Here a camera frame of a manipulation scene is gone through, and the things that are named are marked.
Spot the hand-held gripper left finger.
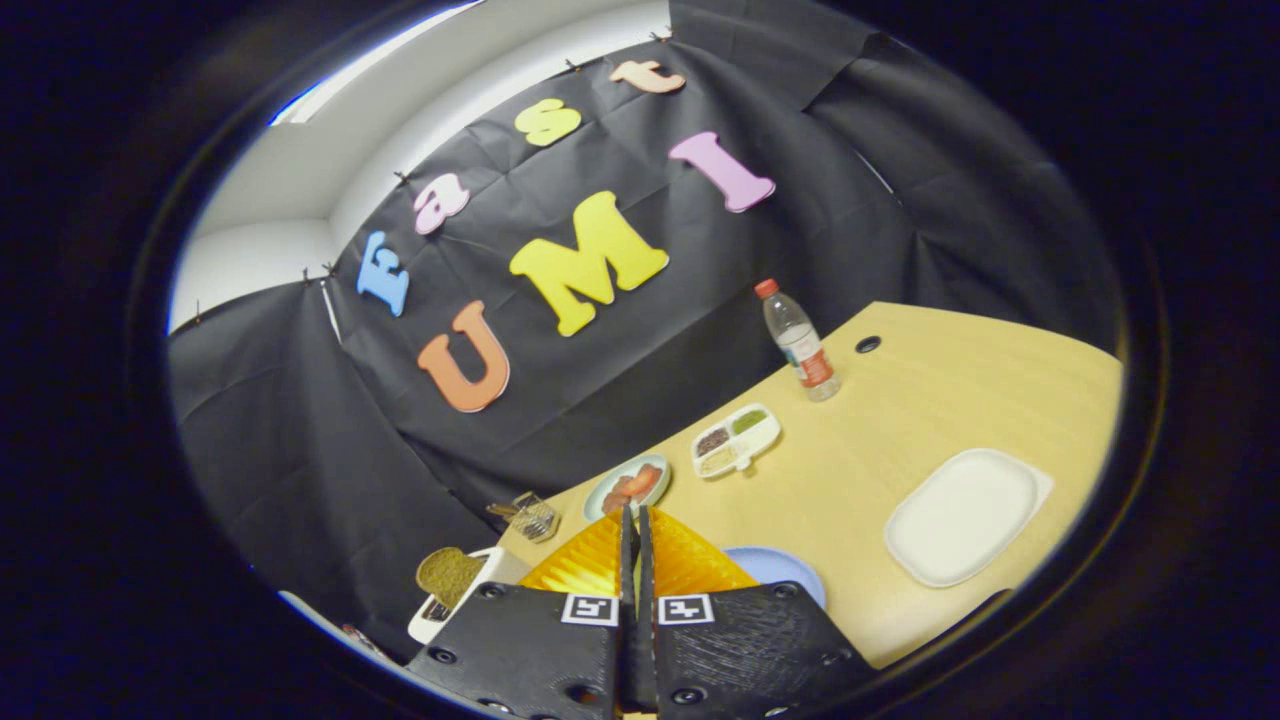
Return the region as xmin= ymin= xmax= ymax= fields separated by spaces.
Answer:
xmin=403 ymin=503 xmax=639 ymax=720

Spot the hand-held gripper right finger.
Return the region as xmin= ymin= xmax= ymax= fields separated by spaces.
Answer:
xmin=637 ymin=505 xmax=879 ymax=720

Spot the brown bread slice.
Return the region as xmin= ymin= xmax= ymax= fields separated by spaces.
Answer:
xmin=417 ymin=547 xmax=488 ymax=611

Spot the white toaster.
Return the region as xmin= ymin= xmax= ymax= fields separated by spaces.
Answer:
xmin=408 ymin=545 xmax=531 ymax=646

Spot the blue round plate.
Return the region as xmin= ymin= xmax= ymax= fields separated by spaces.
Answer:
xmin=725 ymin=547 xmax=827 ymax=608

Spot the pale green round plate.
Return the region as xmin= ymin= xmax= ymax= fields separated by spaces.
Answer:
xmin=585 ymin=455 xmax=671 ymax=523

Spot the white divided seasoning dish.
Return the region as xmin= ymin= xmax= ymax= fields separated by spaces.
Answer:
xmin=692 ymin=404 xmax=781 ymax=479

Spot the white rectangular plate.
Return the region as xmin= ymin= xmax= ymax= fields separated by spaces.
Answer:
xmin=884 ymin=449 xmax=1054 ymax=588

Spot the clear red-capped water bottle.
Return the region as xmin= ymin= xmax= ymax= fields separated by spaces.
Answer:
xmin=755 ymin=279 xmax=841 ymax=403

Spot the small wire basket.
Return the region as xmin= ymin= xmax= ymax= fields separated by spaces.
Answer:
xmin=487 ymin=492 xmax=561 ymax=544

